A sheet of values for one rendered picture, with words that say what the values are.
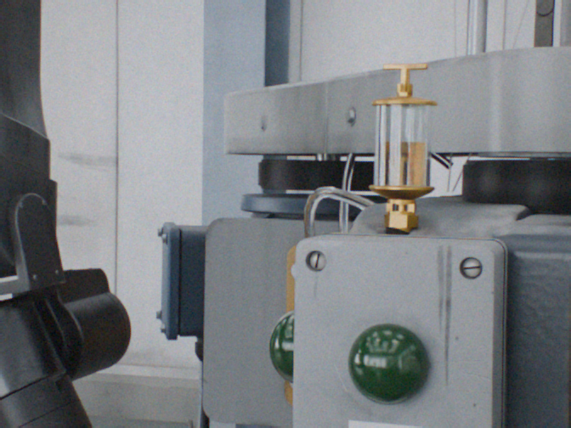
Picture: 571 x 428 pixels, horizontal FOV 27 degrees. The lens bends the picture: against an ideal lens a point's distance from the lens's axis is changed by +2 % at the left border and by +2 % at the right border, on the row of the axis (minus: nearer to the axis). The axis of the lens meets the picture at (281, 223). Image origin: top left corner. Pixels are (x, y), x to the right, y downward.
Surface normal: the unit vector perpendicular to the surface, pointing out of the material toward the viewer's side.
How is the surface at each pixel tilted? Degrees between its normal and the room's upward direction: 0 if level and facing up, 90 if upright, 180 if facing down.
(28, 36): 79
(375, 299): 90
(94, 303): 42
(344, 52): 90
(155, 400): 90
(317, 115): 90
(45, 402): 66
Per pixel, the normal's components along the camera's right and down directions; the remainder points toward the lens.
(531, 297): -0.29, 0.04
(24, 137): 0.88, -0.18
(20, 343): 0.52, -0.37
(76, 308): 0.62, -0.71
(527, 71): -0.52, 0.04
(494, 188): -0.78, 0.02
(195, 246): 0.16, 0.05
